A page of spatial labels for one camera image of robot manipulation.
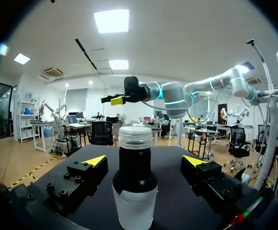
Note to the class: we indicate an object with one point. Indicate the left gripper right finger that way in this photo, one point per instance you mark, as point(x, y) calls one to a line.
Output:
point(211, 178)

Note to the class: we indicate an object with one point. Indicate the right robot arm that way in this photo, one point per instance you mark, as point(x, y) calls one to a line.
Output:
point(175, 99)

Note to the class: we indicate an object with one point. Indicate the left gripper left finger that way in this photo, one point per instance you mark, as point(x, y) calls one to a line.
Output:
point(81, 178)

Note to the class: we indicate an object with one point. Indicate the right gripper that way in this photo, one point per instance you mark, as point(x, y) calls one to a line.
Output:
point(133, 88)

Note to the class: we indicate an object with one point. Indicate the dark bottle with white label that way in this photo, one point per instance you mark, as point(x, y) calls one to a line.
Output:
point(134, 177)

